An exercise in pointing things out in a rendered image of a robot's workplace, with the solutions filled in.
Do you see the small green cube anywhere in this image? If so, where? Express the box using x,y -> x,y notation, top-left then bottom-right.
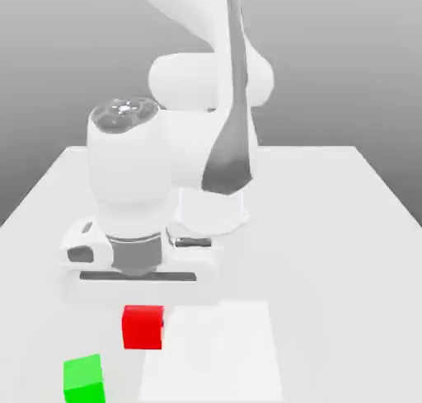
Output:
63,354 -> 106,403

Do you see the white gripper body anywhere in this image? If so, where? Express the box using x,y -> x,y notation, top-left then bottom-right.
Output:
59,256 -> 219,307

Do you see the small red cube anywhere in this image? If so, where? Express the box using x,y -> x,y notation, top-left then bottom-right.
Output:
120,304 -> 165,350

